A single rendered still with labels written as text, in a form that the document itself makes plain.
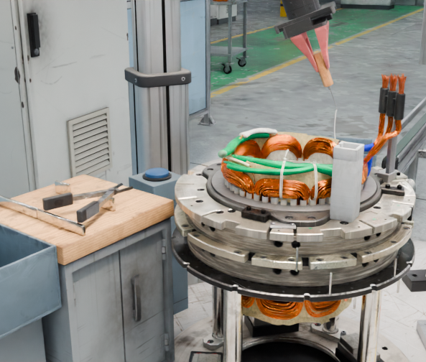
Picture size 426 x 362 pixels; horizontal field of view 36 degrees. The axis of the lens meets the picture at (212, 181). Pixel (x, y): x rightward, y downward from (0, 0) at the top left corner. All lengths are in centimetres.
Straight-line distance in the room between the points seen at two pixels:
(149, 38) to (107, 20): 217
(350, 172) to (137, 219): 29
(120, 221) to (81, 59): 244
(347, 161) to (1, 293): 42
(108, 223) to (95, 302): 11
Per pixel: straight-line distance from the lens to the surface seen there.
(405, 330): 121
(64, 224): 86
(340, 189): 79
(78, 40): 326
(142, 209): 91
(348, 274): 82
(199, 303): 125
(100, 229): 85
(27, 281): 81
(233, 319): 86
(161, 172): 112
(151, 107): 128
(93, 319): 90
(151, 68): 127
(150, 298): 97
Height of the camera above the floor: 140
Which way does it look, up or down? 19 degrees down
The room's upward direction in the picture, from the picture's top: straight up
